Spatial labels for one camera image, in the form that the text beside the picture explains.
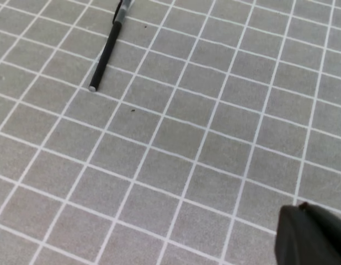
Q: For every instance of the black pen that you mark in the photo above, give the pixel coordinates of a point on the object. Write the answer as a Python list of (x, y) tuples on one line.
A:
[(105, 56)]

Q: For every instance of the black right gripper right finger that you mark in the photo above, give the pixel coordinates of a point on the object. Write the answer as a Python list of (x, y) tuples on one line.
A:
[(328, 223)]

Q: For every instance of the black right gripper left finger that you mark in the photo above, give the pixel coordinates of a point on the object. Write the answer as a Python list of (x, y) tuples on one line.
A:
[(298, 238)]

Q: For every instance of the grey grid tablecloth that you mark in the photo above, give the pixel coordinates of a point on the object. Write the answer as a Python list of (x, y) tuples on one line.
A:
[(211, 115)]

